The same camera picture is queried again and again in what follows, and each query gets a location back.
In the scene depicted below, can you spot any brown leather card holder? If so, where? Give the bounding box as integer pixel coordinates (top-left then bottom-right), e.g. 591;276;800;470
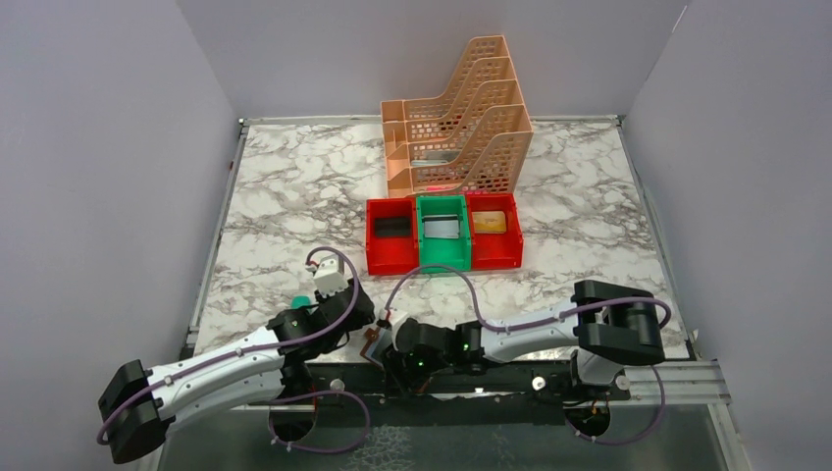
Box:
360;327;392;369

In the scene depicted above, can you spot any red bin with black card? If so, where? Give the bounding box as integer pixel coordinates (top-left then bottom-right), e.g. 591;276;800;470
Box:
365;198;419;276

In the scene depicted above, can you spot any red bin with gold card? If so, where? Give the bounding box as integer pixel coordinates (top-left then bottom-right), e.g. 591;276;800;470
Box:
465;193;524;271

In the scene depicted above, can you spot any green plastic bin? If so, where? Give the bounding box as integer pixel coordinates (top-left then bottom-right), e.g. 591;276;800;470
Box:
416;195;473;271

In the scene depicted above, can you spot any peach plastic file organizer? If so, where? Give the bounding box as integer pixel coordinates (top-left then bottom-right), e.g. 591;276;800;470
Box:
381;35;533;198

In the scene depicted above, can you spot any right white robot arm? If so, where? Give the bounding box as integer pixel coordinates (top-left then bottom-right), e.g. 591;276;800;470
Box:
381;280;672;399

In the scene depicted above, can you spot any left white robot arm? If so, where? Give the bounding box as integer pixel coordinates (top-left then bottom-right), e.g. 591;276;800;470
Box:
96;281;376;464

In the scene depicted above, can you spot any black card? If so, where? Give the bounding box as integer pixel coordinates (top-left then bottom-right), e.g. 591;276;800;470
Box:
373;217;412;238

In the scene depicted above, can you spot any silver card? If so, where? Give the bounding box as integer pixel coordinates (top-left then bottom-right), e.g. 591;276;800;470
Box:
422;215;461;239

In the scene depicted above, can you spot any gold card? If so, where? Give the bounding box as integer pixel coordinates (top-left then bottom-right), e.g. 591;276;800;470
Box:
471;210;507;235

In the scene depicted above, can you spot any green eraser block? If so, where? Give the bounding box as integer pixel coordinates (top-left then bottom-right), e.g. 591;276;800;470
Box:
290;295;313;309

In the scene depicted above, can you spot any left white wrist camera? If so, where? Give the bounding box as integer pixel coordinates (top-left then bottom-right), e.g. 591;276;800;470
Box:
313;255;348;297

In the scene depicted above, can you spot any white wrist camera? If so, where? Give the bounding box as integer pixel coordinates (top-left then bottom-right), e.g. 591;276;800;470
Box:
377;310;410;336
313;255;348;297

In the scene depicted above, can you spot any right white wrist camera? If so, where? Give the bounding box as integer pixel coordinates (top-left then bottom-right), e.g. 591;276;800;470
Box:
377;310;410;336

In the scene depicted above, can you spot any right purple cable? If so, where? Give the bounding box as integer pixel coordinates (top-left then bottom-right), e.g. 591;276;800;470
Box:
383;264;673;448

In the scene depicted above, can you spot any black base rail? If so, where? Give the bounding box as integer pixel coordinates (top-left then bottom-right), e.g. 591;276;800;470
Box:
245;360;635;431

